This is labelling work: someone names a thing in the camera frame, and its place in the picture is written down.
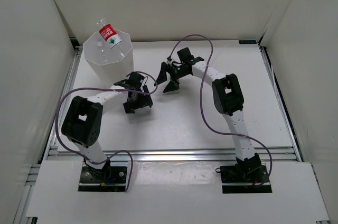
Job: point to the red label plastic bottle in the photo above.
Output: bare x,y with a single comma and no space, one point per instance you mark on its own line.
108,33

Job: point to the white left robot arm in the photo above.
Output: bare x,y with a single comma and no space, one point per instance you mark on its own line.
82,122

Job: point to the aluminium front rail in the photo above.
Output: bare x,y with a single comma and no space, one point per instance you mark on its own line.
224,155

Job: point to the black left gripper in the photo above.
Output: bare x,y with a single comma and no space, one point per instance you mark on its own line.
145,100

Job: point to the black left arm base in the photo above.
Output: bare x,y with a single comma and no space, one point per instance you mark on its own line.
109,179

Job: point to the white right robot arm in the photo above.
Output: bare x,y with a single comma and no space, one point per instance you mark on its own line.
228,101

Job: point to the aluminium right rail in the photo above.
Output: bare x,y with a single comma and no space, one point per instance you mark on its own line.
281,102

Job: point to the white translucent plastic bin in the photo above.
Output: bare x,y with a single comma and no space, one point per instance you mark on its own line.
109,64

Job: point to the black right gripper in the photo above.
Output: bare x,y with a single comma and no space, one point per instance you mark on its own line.
172,85

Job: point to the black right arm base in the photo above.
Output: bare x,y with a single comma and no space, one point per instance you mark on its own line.
235,182

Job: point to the clear white cap bottle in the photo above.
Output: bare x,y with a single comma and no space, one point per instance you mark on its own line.
104,55

